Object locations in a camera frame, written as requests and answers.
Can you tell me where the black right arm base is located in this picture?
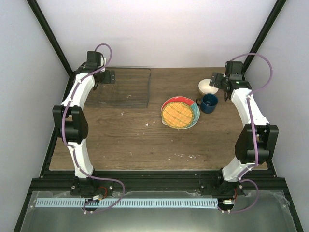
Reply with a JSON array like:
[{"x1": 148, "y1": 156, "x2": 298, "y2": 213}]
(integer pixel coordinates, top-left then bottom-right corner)
[{"x1": 199, "y1": 175, "x2": 240, "y2": 197}]

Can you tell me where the beige ceramic bowl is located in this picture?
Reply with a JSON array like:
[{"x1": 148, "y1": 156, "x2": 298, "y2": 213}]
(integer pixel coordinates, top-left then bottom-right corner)
[{"x1": 198, "y1": 79, "x2": 219, "y2": 95}]

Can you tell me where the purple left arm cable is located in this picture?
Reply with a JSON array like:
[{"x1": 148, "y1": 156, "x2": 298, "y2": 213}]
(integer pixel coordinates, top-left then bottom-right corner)
[{"x1": 62, "y1": 43, "x2": 126, "y2": 215}]

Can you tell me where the dark blue ceramic mug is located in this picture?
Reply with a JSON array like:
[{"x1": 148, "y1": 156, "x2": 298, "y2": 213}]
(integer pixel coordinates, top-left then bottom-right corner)
[{"x1": 195, "y1": 94, "x2": 218, "y2": 114}]

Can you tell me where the light blue slotted cable duct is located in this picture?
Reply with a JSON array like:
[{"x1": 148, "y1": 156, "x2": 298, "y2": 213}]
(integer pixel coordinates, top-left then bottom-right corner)
[{"x1": 35, "y1": 198, "x2": 218, "y2": 209}]

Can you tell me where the black wire dish rack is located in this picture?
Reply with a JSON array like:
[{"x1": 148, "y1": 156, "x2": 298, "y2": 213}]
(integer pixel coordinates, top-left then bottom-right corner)
[{"x1": 85, "y1": 68, "x2": 152, "y2": 108}]

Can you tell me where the yellow woven pattern plate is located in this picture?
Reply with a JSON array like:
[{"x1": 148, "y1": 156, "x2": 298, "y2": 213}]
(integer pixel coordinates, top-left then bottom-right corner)
[{"x1": 161, "y1": 101, "x2": 194, "y2": 129}]

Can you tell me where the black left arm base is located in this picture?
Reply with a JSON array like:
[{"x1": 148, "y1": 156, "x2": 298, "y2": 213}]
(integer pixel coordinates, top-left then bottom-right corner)
[{"x1": 70, "y1": 177, "x2": 114, "y2": 197}]

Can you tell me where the black aluminium frame rail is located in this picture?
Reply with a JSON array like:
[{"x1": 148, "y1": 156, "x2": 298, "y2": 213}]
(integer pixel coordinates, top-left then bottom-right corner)
[{"x1": 30, "y1": 170, "x2": 287, "y2": 191}]

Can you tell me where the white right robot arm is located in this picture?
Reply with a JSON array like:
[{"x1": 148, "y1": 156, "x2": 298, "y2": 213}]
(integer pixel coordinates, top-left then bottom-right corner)
[{"x1": 210, "y1": 60, "x2": 279, "y2": 195}]

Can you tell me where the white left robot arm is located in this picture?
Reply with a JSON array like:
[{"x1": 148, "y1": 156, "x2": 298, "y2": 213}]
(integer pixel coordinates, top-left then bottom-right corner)
[{"x1": 52, "y1": 50, "x2": 115, "y2": 195}]

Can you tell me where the red and teal plate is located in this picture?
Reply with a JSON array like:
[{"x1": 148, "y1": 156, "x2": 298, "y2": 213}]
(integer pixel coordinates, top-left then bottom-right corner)
[{"x1": 160, "y1": 96, "x2": 200, "y2": 130}]

